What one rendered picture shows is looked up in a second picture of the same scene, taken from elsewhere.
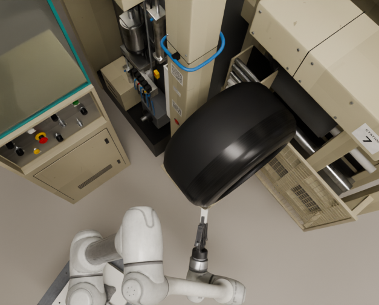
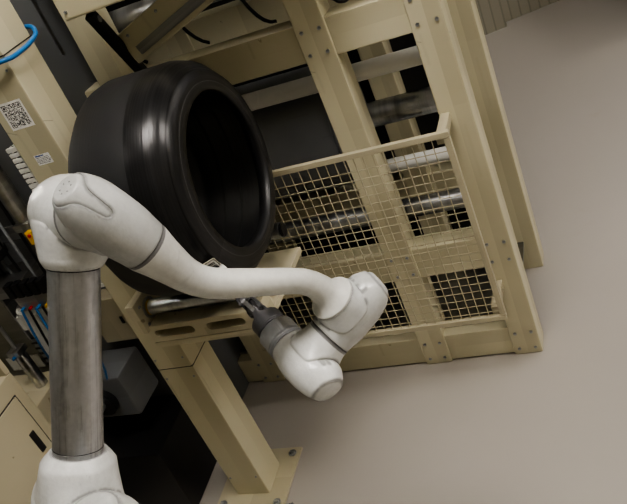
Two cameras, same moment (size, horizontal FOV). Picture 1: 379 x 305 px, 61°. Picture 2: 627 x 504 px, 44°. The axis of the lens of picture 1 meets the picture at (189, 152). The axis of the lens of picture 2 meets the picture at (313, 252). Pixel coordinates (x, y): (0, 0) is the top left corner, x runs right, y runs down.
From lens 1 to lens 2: 157 cm
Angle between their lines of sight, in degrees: 43
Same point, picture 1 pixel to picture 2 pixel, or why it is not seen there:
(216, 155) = (122, 118)
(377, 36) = not seen: outside the picture
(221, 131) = (109, 99)
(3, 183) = not seen: outside the picture
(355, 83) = not seen: outside the picture
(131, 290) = (66, 186)
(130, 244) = (45, 192)
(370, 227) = (626, 269)
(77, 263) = (51, 487)
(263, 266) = (541, 459)
